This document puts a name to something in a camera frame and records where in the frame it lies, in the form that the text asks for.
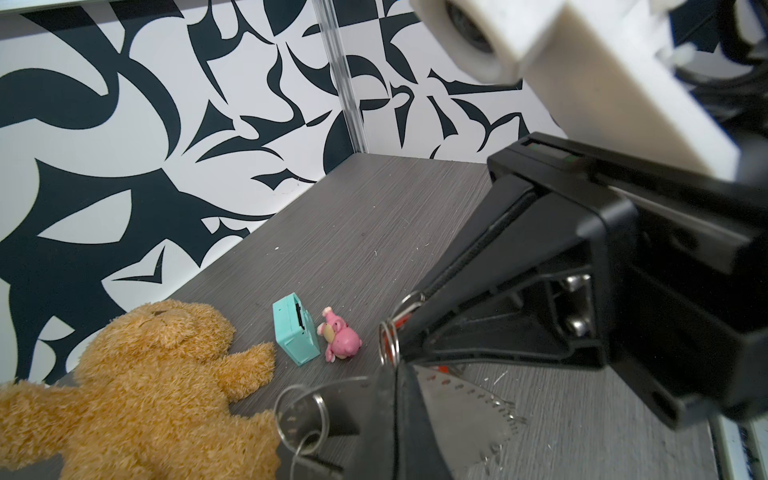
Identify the teal toy block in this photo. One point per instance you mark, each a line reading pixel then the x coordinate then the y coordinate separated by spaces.
pixel 294 330

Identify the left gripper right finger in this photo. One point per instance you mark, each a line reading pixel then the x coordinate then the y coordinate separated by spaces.
pixel 418 456

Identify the pink toy figure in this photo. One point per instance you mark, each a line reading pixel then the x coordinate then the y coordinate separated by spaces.
pixel 342 341

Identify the brown teddy bear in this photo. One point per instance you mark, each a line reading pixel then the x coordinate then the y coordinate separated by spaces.
pixel 151 400

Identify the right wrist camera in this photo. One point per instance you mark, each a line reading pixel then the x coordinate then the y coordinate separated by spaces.
pixel 603 70

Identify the red key tag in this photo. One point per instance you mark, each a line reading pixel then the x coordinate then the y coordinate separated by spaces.
pixel 395 336

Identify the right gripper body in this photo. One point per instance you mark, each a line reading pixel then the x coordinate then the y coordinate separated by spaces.
pixel 691 335

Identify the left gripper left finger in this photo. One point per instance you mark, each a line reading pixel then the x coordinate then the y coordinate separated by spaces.
pixel 375 454

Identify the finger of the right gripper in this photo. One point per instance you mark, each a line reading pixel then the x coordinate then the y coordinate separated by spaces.
pixel 533 277

